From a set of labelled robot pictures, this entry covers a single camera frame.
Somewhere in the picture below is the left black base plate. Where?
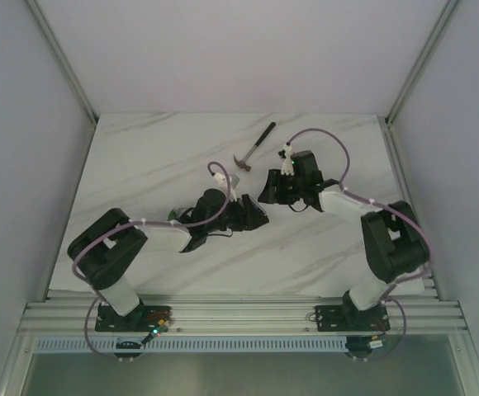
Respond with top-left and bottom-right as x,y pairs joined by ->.
95,305 -> 172,332

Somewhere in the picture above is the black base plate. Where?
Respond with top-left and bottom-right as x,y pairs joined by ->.
314,304 -> 391,333
95,305 -> 172,332

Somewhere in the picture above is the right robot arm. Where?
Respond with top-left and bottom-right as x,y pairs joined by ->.
258,146 -> 431,332

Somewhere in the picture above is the white slotted cable duct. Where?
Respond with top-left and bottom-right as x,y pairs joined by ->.
32,337 -> 389,355

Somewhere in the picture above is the black fuse box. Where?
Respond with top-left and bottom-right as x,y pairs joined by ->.
254,201 -> 268,224

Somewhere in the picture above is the claw hammer black handle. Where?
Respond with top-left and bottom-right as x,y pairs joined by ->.
232,121 -> 277,171

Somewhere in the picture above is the left aluminium frame post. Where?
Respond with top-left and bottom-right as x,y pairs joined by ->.
24,0 -> 99,126

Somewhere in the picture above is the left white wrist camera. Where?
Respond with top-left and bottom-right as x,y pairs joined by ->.
213,172 -> 240,202

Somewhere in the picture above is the aluminium rail base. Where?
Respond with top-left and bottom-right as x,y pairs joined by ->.
18,292 -> 467,336

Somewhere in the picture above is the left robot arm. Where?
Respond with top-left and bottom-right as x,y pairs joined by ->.
67,189 -> 269,332

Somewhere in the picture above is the right aluminium frame post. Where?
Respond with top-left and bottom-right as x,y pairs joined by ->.
385,0 -> 462,128

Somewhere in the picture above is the green plastic tap fitting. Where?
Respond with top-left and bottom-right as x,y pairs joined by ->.
168,209 -> 182,221

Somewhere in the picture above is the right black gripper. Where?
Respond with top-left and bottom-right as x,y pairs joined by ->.
257,169 -> 304,205

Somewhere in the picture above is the aluminium frame post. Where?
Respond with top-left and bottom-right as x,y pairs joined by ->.
385,0 -> 462,128
24,0 -> 99,126

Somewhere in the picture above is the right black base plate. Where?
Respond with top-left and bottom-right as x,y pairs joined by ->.
314,304 -> 391,333

